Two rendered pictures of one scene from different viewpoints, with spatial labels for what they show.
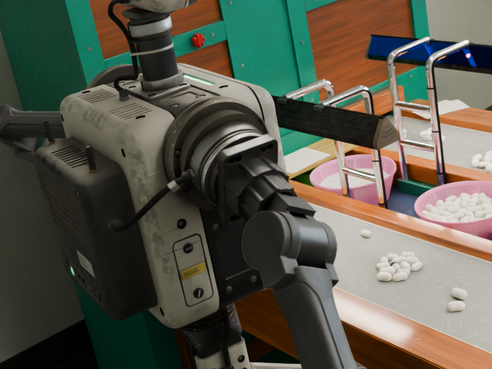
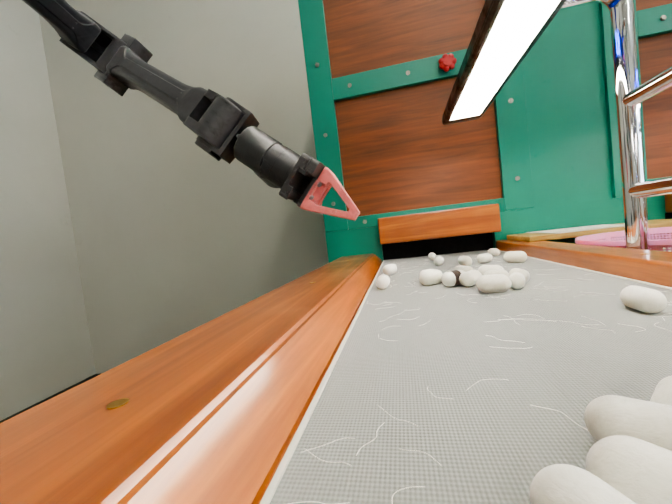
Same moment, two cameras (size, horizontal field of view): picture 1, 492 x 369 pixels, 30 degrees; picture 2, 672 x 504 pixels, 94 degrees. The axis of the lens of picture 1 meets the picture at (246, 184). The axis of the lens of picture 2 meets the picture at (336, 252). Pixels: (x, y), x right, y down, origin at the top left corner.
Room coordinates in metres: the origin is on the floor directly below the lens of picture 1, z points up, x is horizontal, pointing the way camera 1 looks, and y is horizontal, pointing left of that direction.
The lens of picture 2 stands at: (1.84, -0.29, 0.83)
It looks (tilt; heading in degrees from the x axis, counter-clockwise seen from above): 3 degrees down; 45
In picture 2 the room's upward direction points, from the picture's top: 7 degrees counter-clockwise
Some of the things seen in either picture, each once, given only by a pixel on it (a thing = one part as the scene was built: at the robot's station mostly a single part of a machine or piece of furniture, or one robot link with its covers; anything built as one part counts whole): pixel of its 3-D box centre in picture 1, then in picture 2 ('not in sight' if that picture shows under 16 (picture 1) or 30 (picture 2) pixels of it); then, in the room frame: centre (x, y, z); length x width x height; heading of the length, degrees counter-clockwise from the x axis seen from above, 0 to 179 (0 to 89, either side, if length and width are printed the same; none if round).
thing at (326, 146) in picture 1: (307, 158); (595, 230); (2.77, -0.21, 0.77); 0.33 x 0.15 x 0.01; 123
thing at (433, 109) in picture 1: (435, 118); not in sight; (2.55, -0.59, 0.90); 0.20 x 0.19 x 0.45; 33
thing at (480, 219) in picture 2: not in sight; (436, 224); (2.63, 0.10, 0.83); 0.30 x 0.06 x 0.07; 123
